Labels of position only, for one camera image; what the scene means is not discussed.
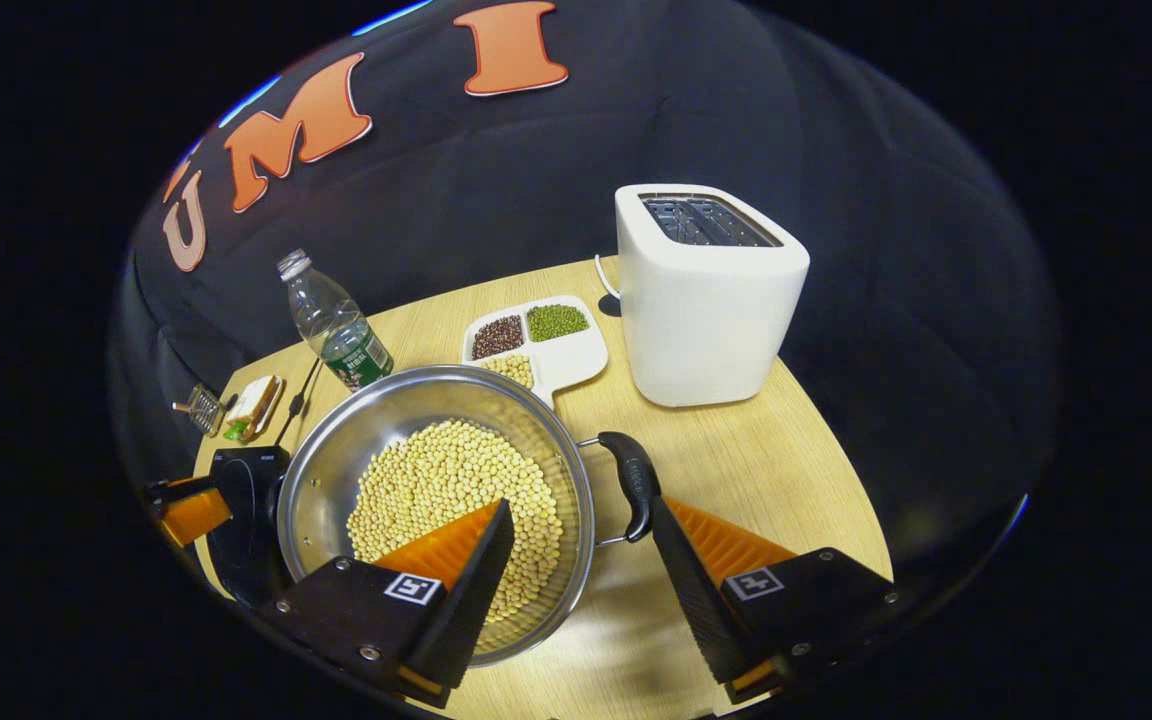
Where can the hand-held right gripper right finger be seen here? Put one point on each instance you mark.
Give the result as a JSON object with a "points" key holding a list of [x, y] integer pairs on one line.
{"points": [[701, 600]]}

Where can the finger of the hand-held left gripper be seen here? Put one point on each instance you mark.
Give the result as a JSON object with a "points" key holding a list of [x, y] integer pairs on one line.
{"points": [[196, 515]]}

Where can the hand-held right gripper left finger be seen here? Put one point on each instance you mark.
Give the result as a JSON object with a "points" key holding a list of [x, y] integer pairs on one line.
{"points": [[466, 600]]}

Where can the black induction cooktop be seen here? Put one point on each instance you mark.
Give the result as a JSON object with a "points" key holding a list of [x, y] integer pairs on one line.
{"points": [[246, 530]]}

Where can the stainless steel pot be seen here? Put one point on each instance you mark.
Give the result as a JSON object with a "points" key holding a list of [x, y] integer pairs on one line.
{"points": [[336, 470]]}

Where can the pile of soybeans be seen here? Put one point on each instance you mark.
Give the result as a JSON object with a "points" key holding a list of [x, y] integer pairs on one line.
{"points": [[436, 480]]}

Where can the sandwich with lettuce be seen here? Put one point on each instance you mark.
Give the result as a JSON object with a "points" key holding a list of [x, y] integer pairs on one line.
{"points": [[254, 402]]}

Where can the small white plate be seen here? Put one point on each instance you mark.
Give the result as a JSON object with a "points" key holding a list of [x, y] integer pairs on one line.
{"points": [[277, 405]]}

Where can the small heap of soybeans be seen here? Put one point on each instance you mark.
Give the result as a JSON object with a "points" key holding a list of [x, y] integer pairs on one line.
{"points": [[511, 370]]}

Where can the clear plastic water bottle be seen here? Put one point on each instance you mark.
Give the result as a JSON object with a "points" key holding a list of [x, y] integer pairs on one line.
{"points": [[331, 320]]}

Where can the white divided tray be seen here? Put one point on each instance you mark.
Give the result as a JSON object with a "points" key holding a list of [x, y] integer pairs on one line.
{"points": [[576, 360]]}

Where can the heap of red beans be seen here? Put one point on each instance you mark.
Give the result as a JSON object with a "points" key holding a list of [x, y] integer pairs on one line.
{"points": [[498, 337]]}

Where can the white toaster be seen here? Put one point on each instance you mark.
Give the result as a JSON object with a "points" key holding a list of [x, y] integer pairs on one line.
{"points": [[696, 320]]}

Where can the heap of green mung beans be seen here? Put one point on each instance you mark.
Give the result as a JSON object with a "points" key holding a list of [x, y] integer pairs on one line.
{"points": [[557, 322]]}

